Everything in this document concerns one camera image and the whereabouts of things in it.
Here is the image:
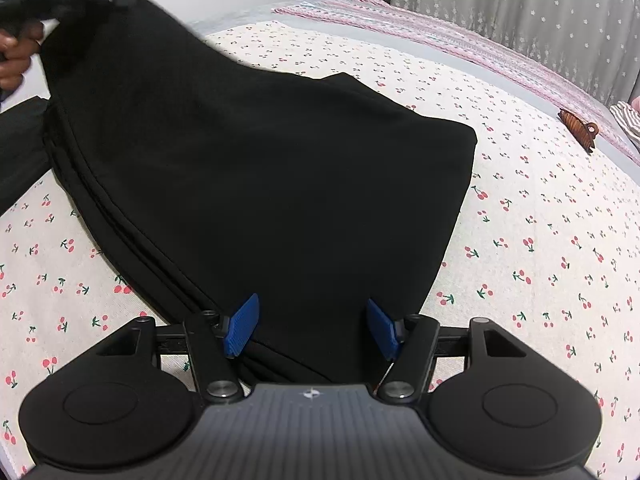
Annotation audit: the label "black pants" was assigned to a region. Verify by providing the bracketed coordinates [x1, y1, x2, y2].
[0, 0, 480, 391]

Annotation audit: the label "person's left hand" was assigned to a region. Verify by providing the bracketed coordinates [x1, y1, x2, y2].
[0, 21, 44, 91]

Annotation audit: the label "cherry print white blanket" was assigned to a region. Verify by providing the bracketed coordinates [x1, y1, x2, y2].
[1, 21, 639, 479]

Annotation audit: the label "brown hair claw clip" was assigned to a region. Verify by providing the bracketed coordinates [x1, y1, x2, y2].
[558, 108, 599, 155]

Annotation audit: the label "pink striped knitted blanket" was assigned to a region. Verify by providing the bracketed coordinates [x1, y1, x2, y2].
[273, 0, 639, 162]

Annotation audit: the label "striped folded cloth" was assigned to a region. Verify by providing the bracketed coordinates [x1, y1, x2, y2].
[610, 101, 640, 148]

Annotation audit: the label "grey star pattern curtain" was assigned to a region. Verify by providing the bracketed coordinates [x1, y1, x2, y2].
[390, 0, 639, 105]

